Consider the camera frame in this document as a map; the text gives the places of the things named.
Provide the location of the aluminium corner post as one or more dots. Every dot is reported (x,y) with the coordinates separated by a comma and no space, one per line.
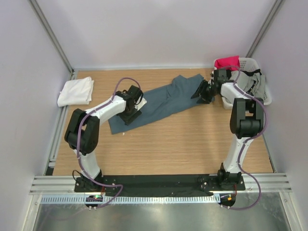
(50,33)
(274,10)

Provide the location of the white plastic laundry basket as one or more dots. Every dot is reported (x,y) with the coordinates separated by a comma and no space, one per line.
(250,65)

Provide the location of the white slotted cable duct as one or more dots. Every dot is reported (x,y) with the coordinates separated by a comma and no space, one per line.
(120,200)

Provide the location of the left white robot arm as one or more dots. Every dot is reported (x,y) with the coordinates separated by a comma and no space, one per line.
(82,134)

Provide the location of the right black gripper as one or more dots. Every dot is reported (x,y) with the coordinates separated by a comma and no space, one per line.
(199,92)

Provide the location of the left aluminium corner post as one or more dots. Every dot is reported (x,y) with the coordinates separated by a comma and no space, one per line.
(50,33)

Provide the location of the folded white t-shirt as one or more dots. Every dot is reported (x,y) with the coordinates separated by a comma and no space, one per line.
(76,92)

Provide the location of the grey t-shirt black trim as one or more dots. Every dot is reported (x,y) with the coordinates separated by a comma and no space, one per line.
(252,83)

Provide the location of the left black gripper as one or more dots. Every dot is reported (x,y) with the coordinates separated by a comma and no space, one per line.
(129,119)

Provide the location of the red t-shirt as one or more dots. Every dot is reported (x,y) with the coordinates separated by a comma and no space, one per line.
(232,63)

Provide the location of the right aluminium corner post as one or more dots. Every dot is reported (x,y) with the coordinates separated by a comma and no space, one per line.
(274,10)

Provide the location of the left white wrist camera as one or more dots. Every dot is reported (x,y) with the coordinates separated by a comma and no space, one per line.
(140,104)

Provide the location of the blue-grey t-shirt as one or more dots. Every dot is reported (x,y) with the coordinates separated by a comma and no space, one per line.
(161,103)

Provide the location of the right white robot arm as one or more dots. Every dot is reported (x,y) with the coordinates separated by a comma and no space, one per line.
(246,123)

